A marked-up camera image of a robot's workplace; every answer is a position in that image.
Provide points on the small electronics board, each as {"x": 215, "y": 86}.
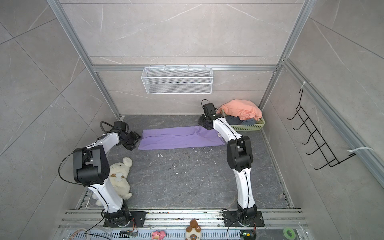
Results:
{"x": 127, "y": 234}

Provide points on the pink small toy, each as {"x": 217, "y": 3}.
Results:
{"x": 158, "y": 235}

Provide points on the black wire hook rack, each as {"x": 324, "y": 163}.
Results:
{"x": 315, "y": 136}

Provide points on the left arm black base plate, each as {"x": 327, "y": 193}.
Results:
{"x": 137, "y": 219}

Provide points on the brown white small plush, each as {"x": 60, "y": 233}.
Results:
{"x": 193, "y": 231}

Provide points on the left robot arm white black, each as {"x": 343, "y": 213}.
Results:
{"x": 108, "y": 183}

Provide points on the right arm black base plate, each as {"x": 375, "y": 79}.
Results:
{"x": 231, "y": 219}

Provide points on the purple t shirt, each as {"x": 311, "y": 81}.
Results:
{"x": 181, "y": 137}

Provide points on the dark blue t shirt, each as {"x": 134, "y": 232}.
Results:
{"x": 232, "y": 120}

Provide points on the green plastic basket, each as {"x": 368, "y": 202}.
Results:
{"x": 241, "y": 128}

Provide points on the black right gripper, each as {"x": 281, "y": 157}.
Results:
{"x": 200, "y": 121}

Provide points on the green tape roll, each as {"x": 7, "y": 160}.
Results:
{"x": 289, "y": 233}

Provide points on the green yellow electronics box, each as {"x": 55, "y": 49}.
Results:
{"x": 247, "y": 235}

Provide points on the white wire mesh basket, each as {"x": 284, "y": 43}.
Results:
{"x": 177, "y": 80}

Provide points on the aluminium frame rail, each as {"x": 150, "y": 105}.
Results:
{"x": 60, "y": 14}

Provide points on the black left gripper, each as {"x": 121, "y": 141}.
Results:
{"x": 136, "y": 137}

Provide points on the orange t shirt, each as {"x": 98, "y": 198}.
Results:
{"x": 243, "y": 109}

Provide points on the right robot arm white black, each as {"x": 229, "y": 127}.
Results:
{"x": 239, "y": 158}

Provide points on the white plush dog toy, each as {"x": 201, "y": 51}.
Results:
{"x": 118, "y": 177}

